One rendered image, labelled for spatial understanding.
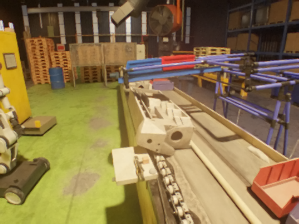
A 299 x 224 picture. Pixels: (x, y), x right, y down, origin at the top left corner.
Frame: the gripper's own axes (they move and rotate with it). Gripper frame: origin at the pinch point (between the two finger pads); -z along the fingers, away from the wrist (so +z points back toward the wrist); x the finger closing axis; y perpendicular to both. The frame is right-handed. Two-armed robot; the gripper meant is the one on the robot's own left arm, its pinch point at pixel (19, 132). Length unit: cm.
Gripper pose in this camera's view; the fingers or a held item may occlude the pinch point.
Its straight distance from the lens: 229.8
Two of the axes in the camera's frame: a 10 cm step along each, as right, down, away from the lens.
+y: -0.3, -3.5, 9.4
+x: 9.8, -2.0, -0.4
